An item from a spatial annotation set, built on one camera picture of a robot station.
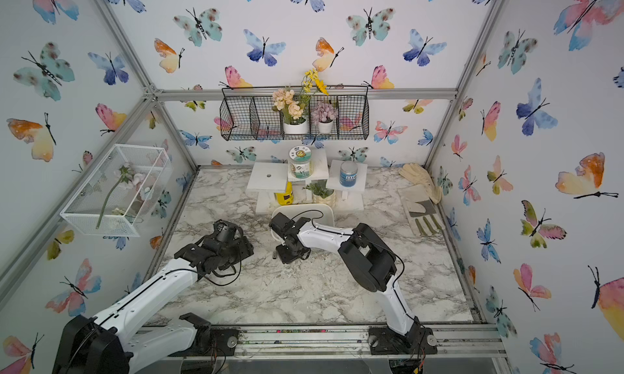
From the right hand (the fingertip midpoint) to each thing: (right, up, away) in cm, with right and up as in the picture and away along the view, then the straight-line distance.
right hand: (287, 255), depth 91 cm
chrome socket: (-5, 0, +1) cm, 5 cm away
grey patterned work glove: (+56, +14, +13) cm, 59 cm away
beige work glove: (+59, +32, +27) cm, 72 cm away
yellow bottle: (-2, +21, +10) cm, 23 cm away
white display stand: (+16, +27, +2) cm, 31 cm away
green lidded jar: (+6, +34, -10) cm, 36 cm away
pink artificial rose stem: (-47, +29, -16) cm, 57 cm away
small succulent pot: (+13, +22, +7) cm, 26 cm away
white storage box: (+12, +16, -8) cm, 22 cm away
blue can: (+23, +30, -2) cm, 38 cm away
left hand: (-12, +4, -6) cm, 14 cm away
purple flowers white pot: (+13, +51, -1) cm, 53 cm away
